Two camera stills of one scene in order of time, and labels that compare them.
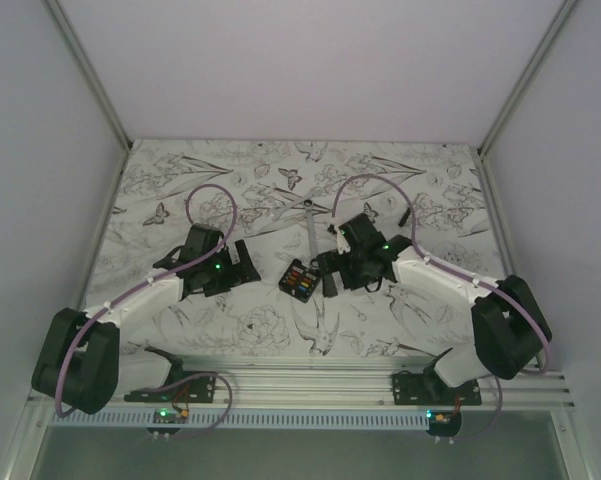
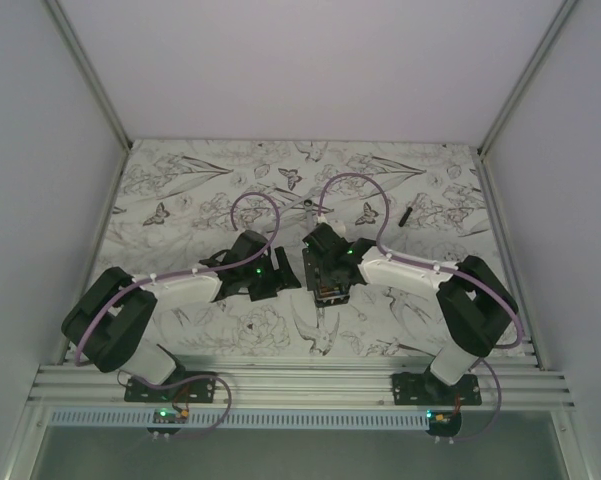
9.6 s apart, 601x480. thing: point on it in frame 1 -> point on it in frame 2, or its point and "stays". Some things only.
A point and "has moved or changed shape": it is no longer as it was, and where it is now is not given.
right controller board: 444,420 stays
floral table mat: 282,199 stays
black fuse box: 299,281 has moved or changed shape
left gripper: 239,273 -> 278,280
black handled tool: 406,215 stays
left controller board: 167,416 stays
